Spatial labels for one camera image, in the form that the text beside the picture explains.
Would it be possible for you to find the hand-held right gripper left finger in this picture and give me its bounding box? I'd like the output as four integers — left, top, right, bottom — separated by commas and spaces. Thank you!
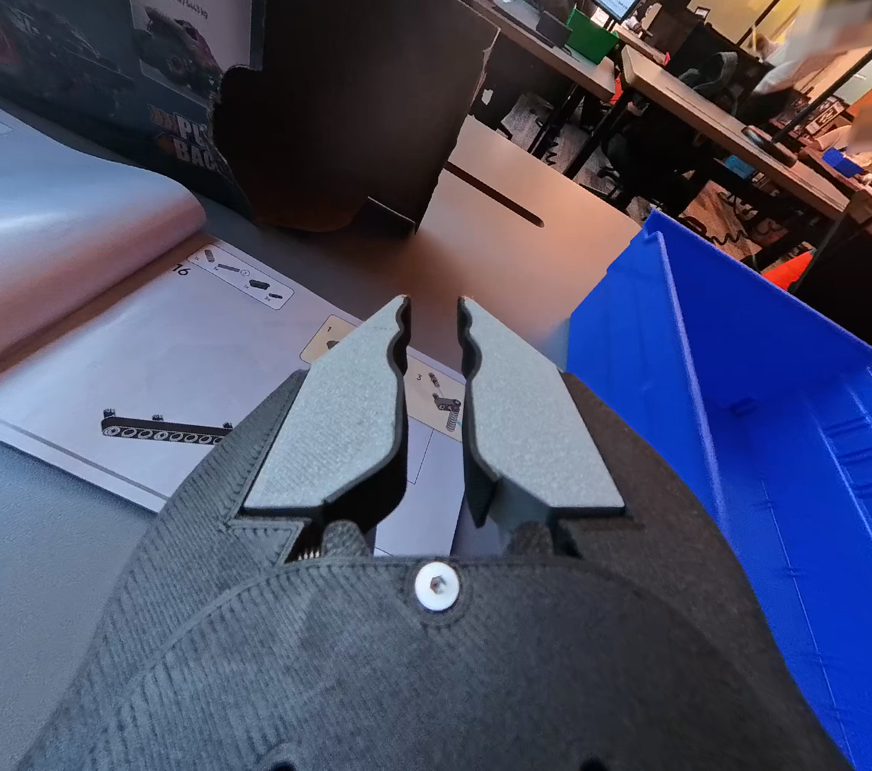
240, 294, 412, 537

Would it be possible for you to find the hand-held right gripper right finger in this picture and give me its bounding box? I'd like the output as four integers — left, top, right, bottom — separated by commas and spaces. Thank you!
456, 296, 628, 555

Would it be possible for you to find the lego instruction booklet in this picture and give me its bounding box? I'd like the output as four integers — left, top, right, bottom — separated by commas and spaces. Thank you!
0, 107, 471, 557

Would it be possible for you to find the dark lego set box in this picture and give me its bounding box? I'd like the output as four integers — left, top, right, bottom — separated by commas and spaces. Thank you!
0, 0, 501, 234

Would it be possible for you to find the large blue plastic bin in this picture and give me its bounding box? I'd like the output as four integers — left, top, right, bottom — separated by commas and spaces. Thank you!
565, 209, 872, 771

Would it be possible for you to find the black office chair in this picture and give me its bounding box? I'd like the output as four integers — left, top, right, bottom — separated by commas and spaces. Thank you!
599, 52, 745, 203

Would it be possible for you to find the orange object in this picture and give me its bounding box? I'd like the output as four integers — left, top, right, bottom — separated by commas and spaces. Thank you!
762, 250, 816, 293

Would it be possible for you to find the grey office desk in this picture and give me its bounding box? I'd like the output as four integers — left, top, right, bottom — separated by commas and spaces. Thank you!
619, 45, 852, 254
456, 0, 617, 162

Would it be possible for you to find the black round lamp base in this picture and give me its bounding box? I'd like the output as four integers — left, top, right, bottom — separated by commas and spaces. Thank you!
741, 125, 799, 168

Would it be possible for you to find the green plastic bin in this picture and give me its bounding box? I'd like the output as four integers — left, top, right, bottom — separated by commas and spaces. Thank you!
565, 8, 621, 65

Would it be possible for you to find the small blue plastic bin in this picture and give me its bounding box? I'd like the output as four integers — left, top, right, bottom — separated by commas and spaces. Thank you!
821, 148, 867, 179

